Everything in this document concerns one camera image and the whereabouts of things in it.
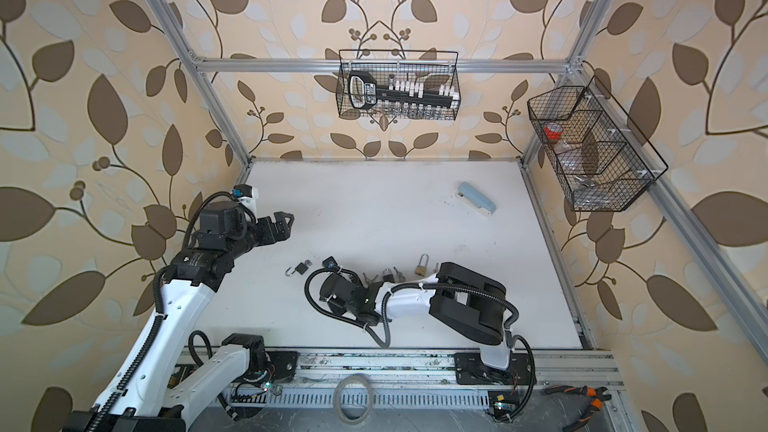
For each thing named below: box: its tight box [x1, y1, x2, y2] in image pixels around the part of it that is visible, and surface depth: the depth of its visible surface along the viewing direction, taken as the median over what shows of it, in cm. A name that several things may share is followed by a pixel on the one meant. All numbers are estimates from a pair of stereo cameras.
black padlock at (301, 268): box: [285, 259, 313, 277], surface depth 93 cm
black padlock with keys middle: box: [383, 266, 406, 283], surface depth 92 cm
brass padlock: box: [415, 253, 429, 277], surface depth 93 cm
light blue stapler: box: [455, 182, 496, 216], surface depth 107 cm
